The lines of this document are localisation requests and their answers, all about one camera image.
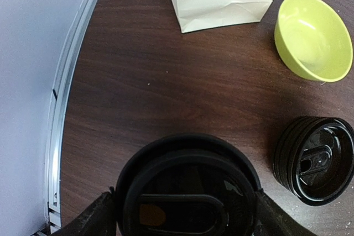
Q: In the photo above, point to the green plastic bowl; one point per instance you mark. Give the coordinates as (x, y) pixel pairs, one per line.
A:
(313, 41)

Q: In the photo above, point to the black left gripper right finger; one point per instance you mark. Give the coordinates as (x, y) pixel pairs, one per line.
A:
(273, 220)

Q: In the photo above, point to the stack of black cup lids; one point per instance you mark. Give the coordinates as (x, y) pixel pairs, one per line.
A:
(313, 158)

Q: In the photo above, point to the black plastic cup lid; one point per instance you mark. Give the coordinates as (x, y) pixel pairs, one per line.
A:
(187, 184)

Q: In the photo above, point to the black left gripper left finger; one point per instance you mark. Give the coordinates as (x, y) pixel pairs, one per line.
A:
(96, 219)

